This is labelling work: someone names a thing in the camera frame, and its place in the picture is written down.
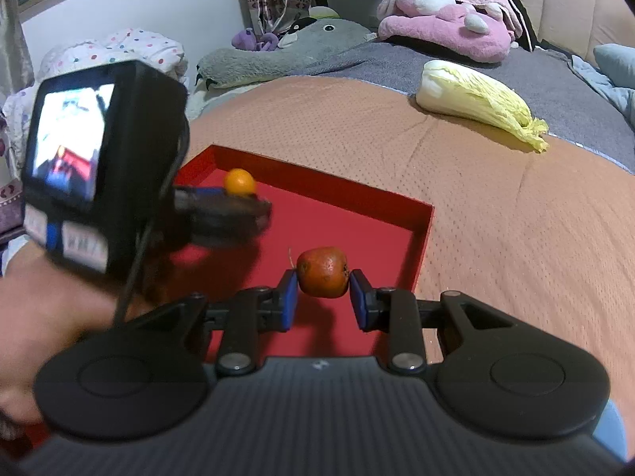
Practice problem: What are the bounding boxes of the peach quilted blanket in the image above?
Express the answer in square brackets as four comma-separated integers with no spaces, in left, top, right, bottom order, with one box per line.
[186,75,635,452]

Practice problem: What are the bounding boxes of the blue cartoon print plate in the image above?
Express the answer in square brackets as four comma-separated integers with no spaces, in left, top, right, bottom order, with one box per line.
[593,399,628,462]

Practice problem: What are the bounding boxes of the grey bed sheet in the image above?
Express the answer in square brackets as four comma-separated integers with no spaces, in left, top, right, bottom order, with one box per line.
[268,40,635,174]

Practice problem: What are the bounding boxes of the red round fruit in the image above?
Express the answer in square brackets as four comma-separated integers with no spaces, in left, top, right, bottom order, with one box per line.
[296,246,349,299]

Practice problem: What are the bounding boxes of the red rectangular tray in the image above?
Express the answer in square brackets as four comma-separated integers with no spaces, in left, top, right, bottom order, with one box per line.
[169,145,436,360]

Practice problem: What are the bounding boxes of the napa cabbage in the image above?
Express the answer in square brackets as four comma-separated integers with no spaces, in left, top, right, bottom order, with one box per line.
[416,59,550,154]

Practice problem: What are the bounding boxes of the dark striped garment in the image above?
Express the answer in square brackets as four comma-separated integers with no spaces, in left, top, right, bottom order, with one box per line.
[489,0,537,53]

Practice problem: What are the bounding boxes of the purple plush toy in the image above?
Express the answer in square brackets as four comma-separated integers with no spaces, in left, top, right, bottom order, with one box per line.
[232,27,281,53]

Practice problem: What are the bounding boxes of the orange mandarin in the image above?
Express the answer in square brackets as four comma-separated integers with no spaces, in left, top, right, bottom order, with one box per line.
[223,169,257,196]

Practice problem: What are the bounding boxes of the light blue blanket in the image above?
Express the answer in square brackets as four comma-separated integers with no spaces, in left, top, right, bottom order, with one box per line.
[570,44,635,127]

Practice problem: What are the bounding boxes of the white polka dot blanket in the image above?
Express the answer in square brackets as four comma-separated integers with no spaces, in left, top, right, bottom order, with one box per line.
[2,28,189,125]

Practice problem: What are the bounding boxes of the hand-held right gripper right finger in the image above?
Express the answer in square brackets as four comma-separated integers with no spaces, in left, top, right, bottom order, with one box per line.
[348,269,518,376]

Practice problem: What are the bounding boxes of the pink plush toy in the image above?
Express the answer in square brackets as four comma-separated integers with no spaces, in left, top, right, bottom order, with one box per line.
[377,0,519,63]

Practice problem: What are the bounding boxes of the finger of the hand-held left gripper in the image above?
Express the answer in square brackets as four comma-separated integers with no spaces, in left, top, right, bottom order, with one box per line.
[171,185,273,249]

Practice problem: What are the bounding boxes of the person's left forearm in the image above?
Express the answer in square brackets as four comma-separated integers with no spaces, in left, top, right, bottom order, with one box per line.
[0,245,130,424]

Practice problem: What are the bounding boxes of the beige padded headboard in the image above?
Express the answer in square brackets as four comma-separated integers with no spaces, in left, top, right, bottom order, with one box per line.
[491,0,635,60]

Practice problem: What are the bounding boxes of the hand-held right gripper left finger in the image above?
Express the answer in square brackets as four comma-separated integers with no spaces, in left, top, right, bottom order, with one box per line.
[121,269,299,378]

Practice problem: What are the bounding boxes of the grey plush toy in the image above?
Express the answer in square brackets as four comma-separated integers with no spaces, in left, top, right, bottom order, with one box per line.
[196,20,378,91]

